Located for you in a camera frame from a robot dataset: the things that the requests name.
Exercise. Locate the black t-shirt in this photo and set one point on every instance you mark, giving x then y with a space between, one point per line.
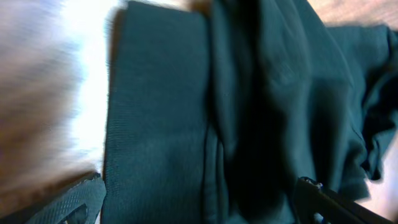
213 119

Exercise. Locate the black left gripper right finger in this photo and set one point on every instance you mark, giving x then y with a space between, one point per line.
313 203

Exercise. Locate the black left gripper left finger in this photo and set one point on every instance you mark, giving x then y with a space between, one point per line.
78 203

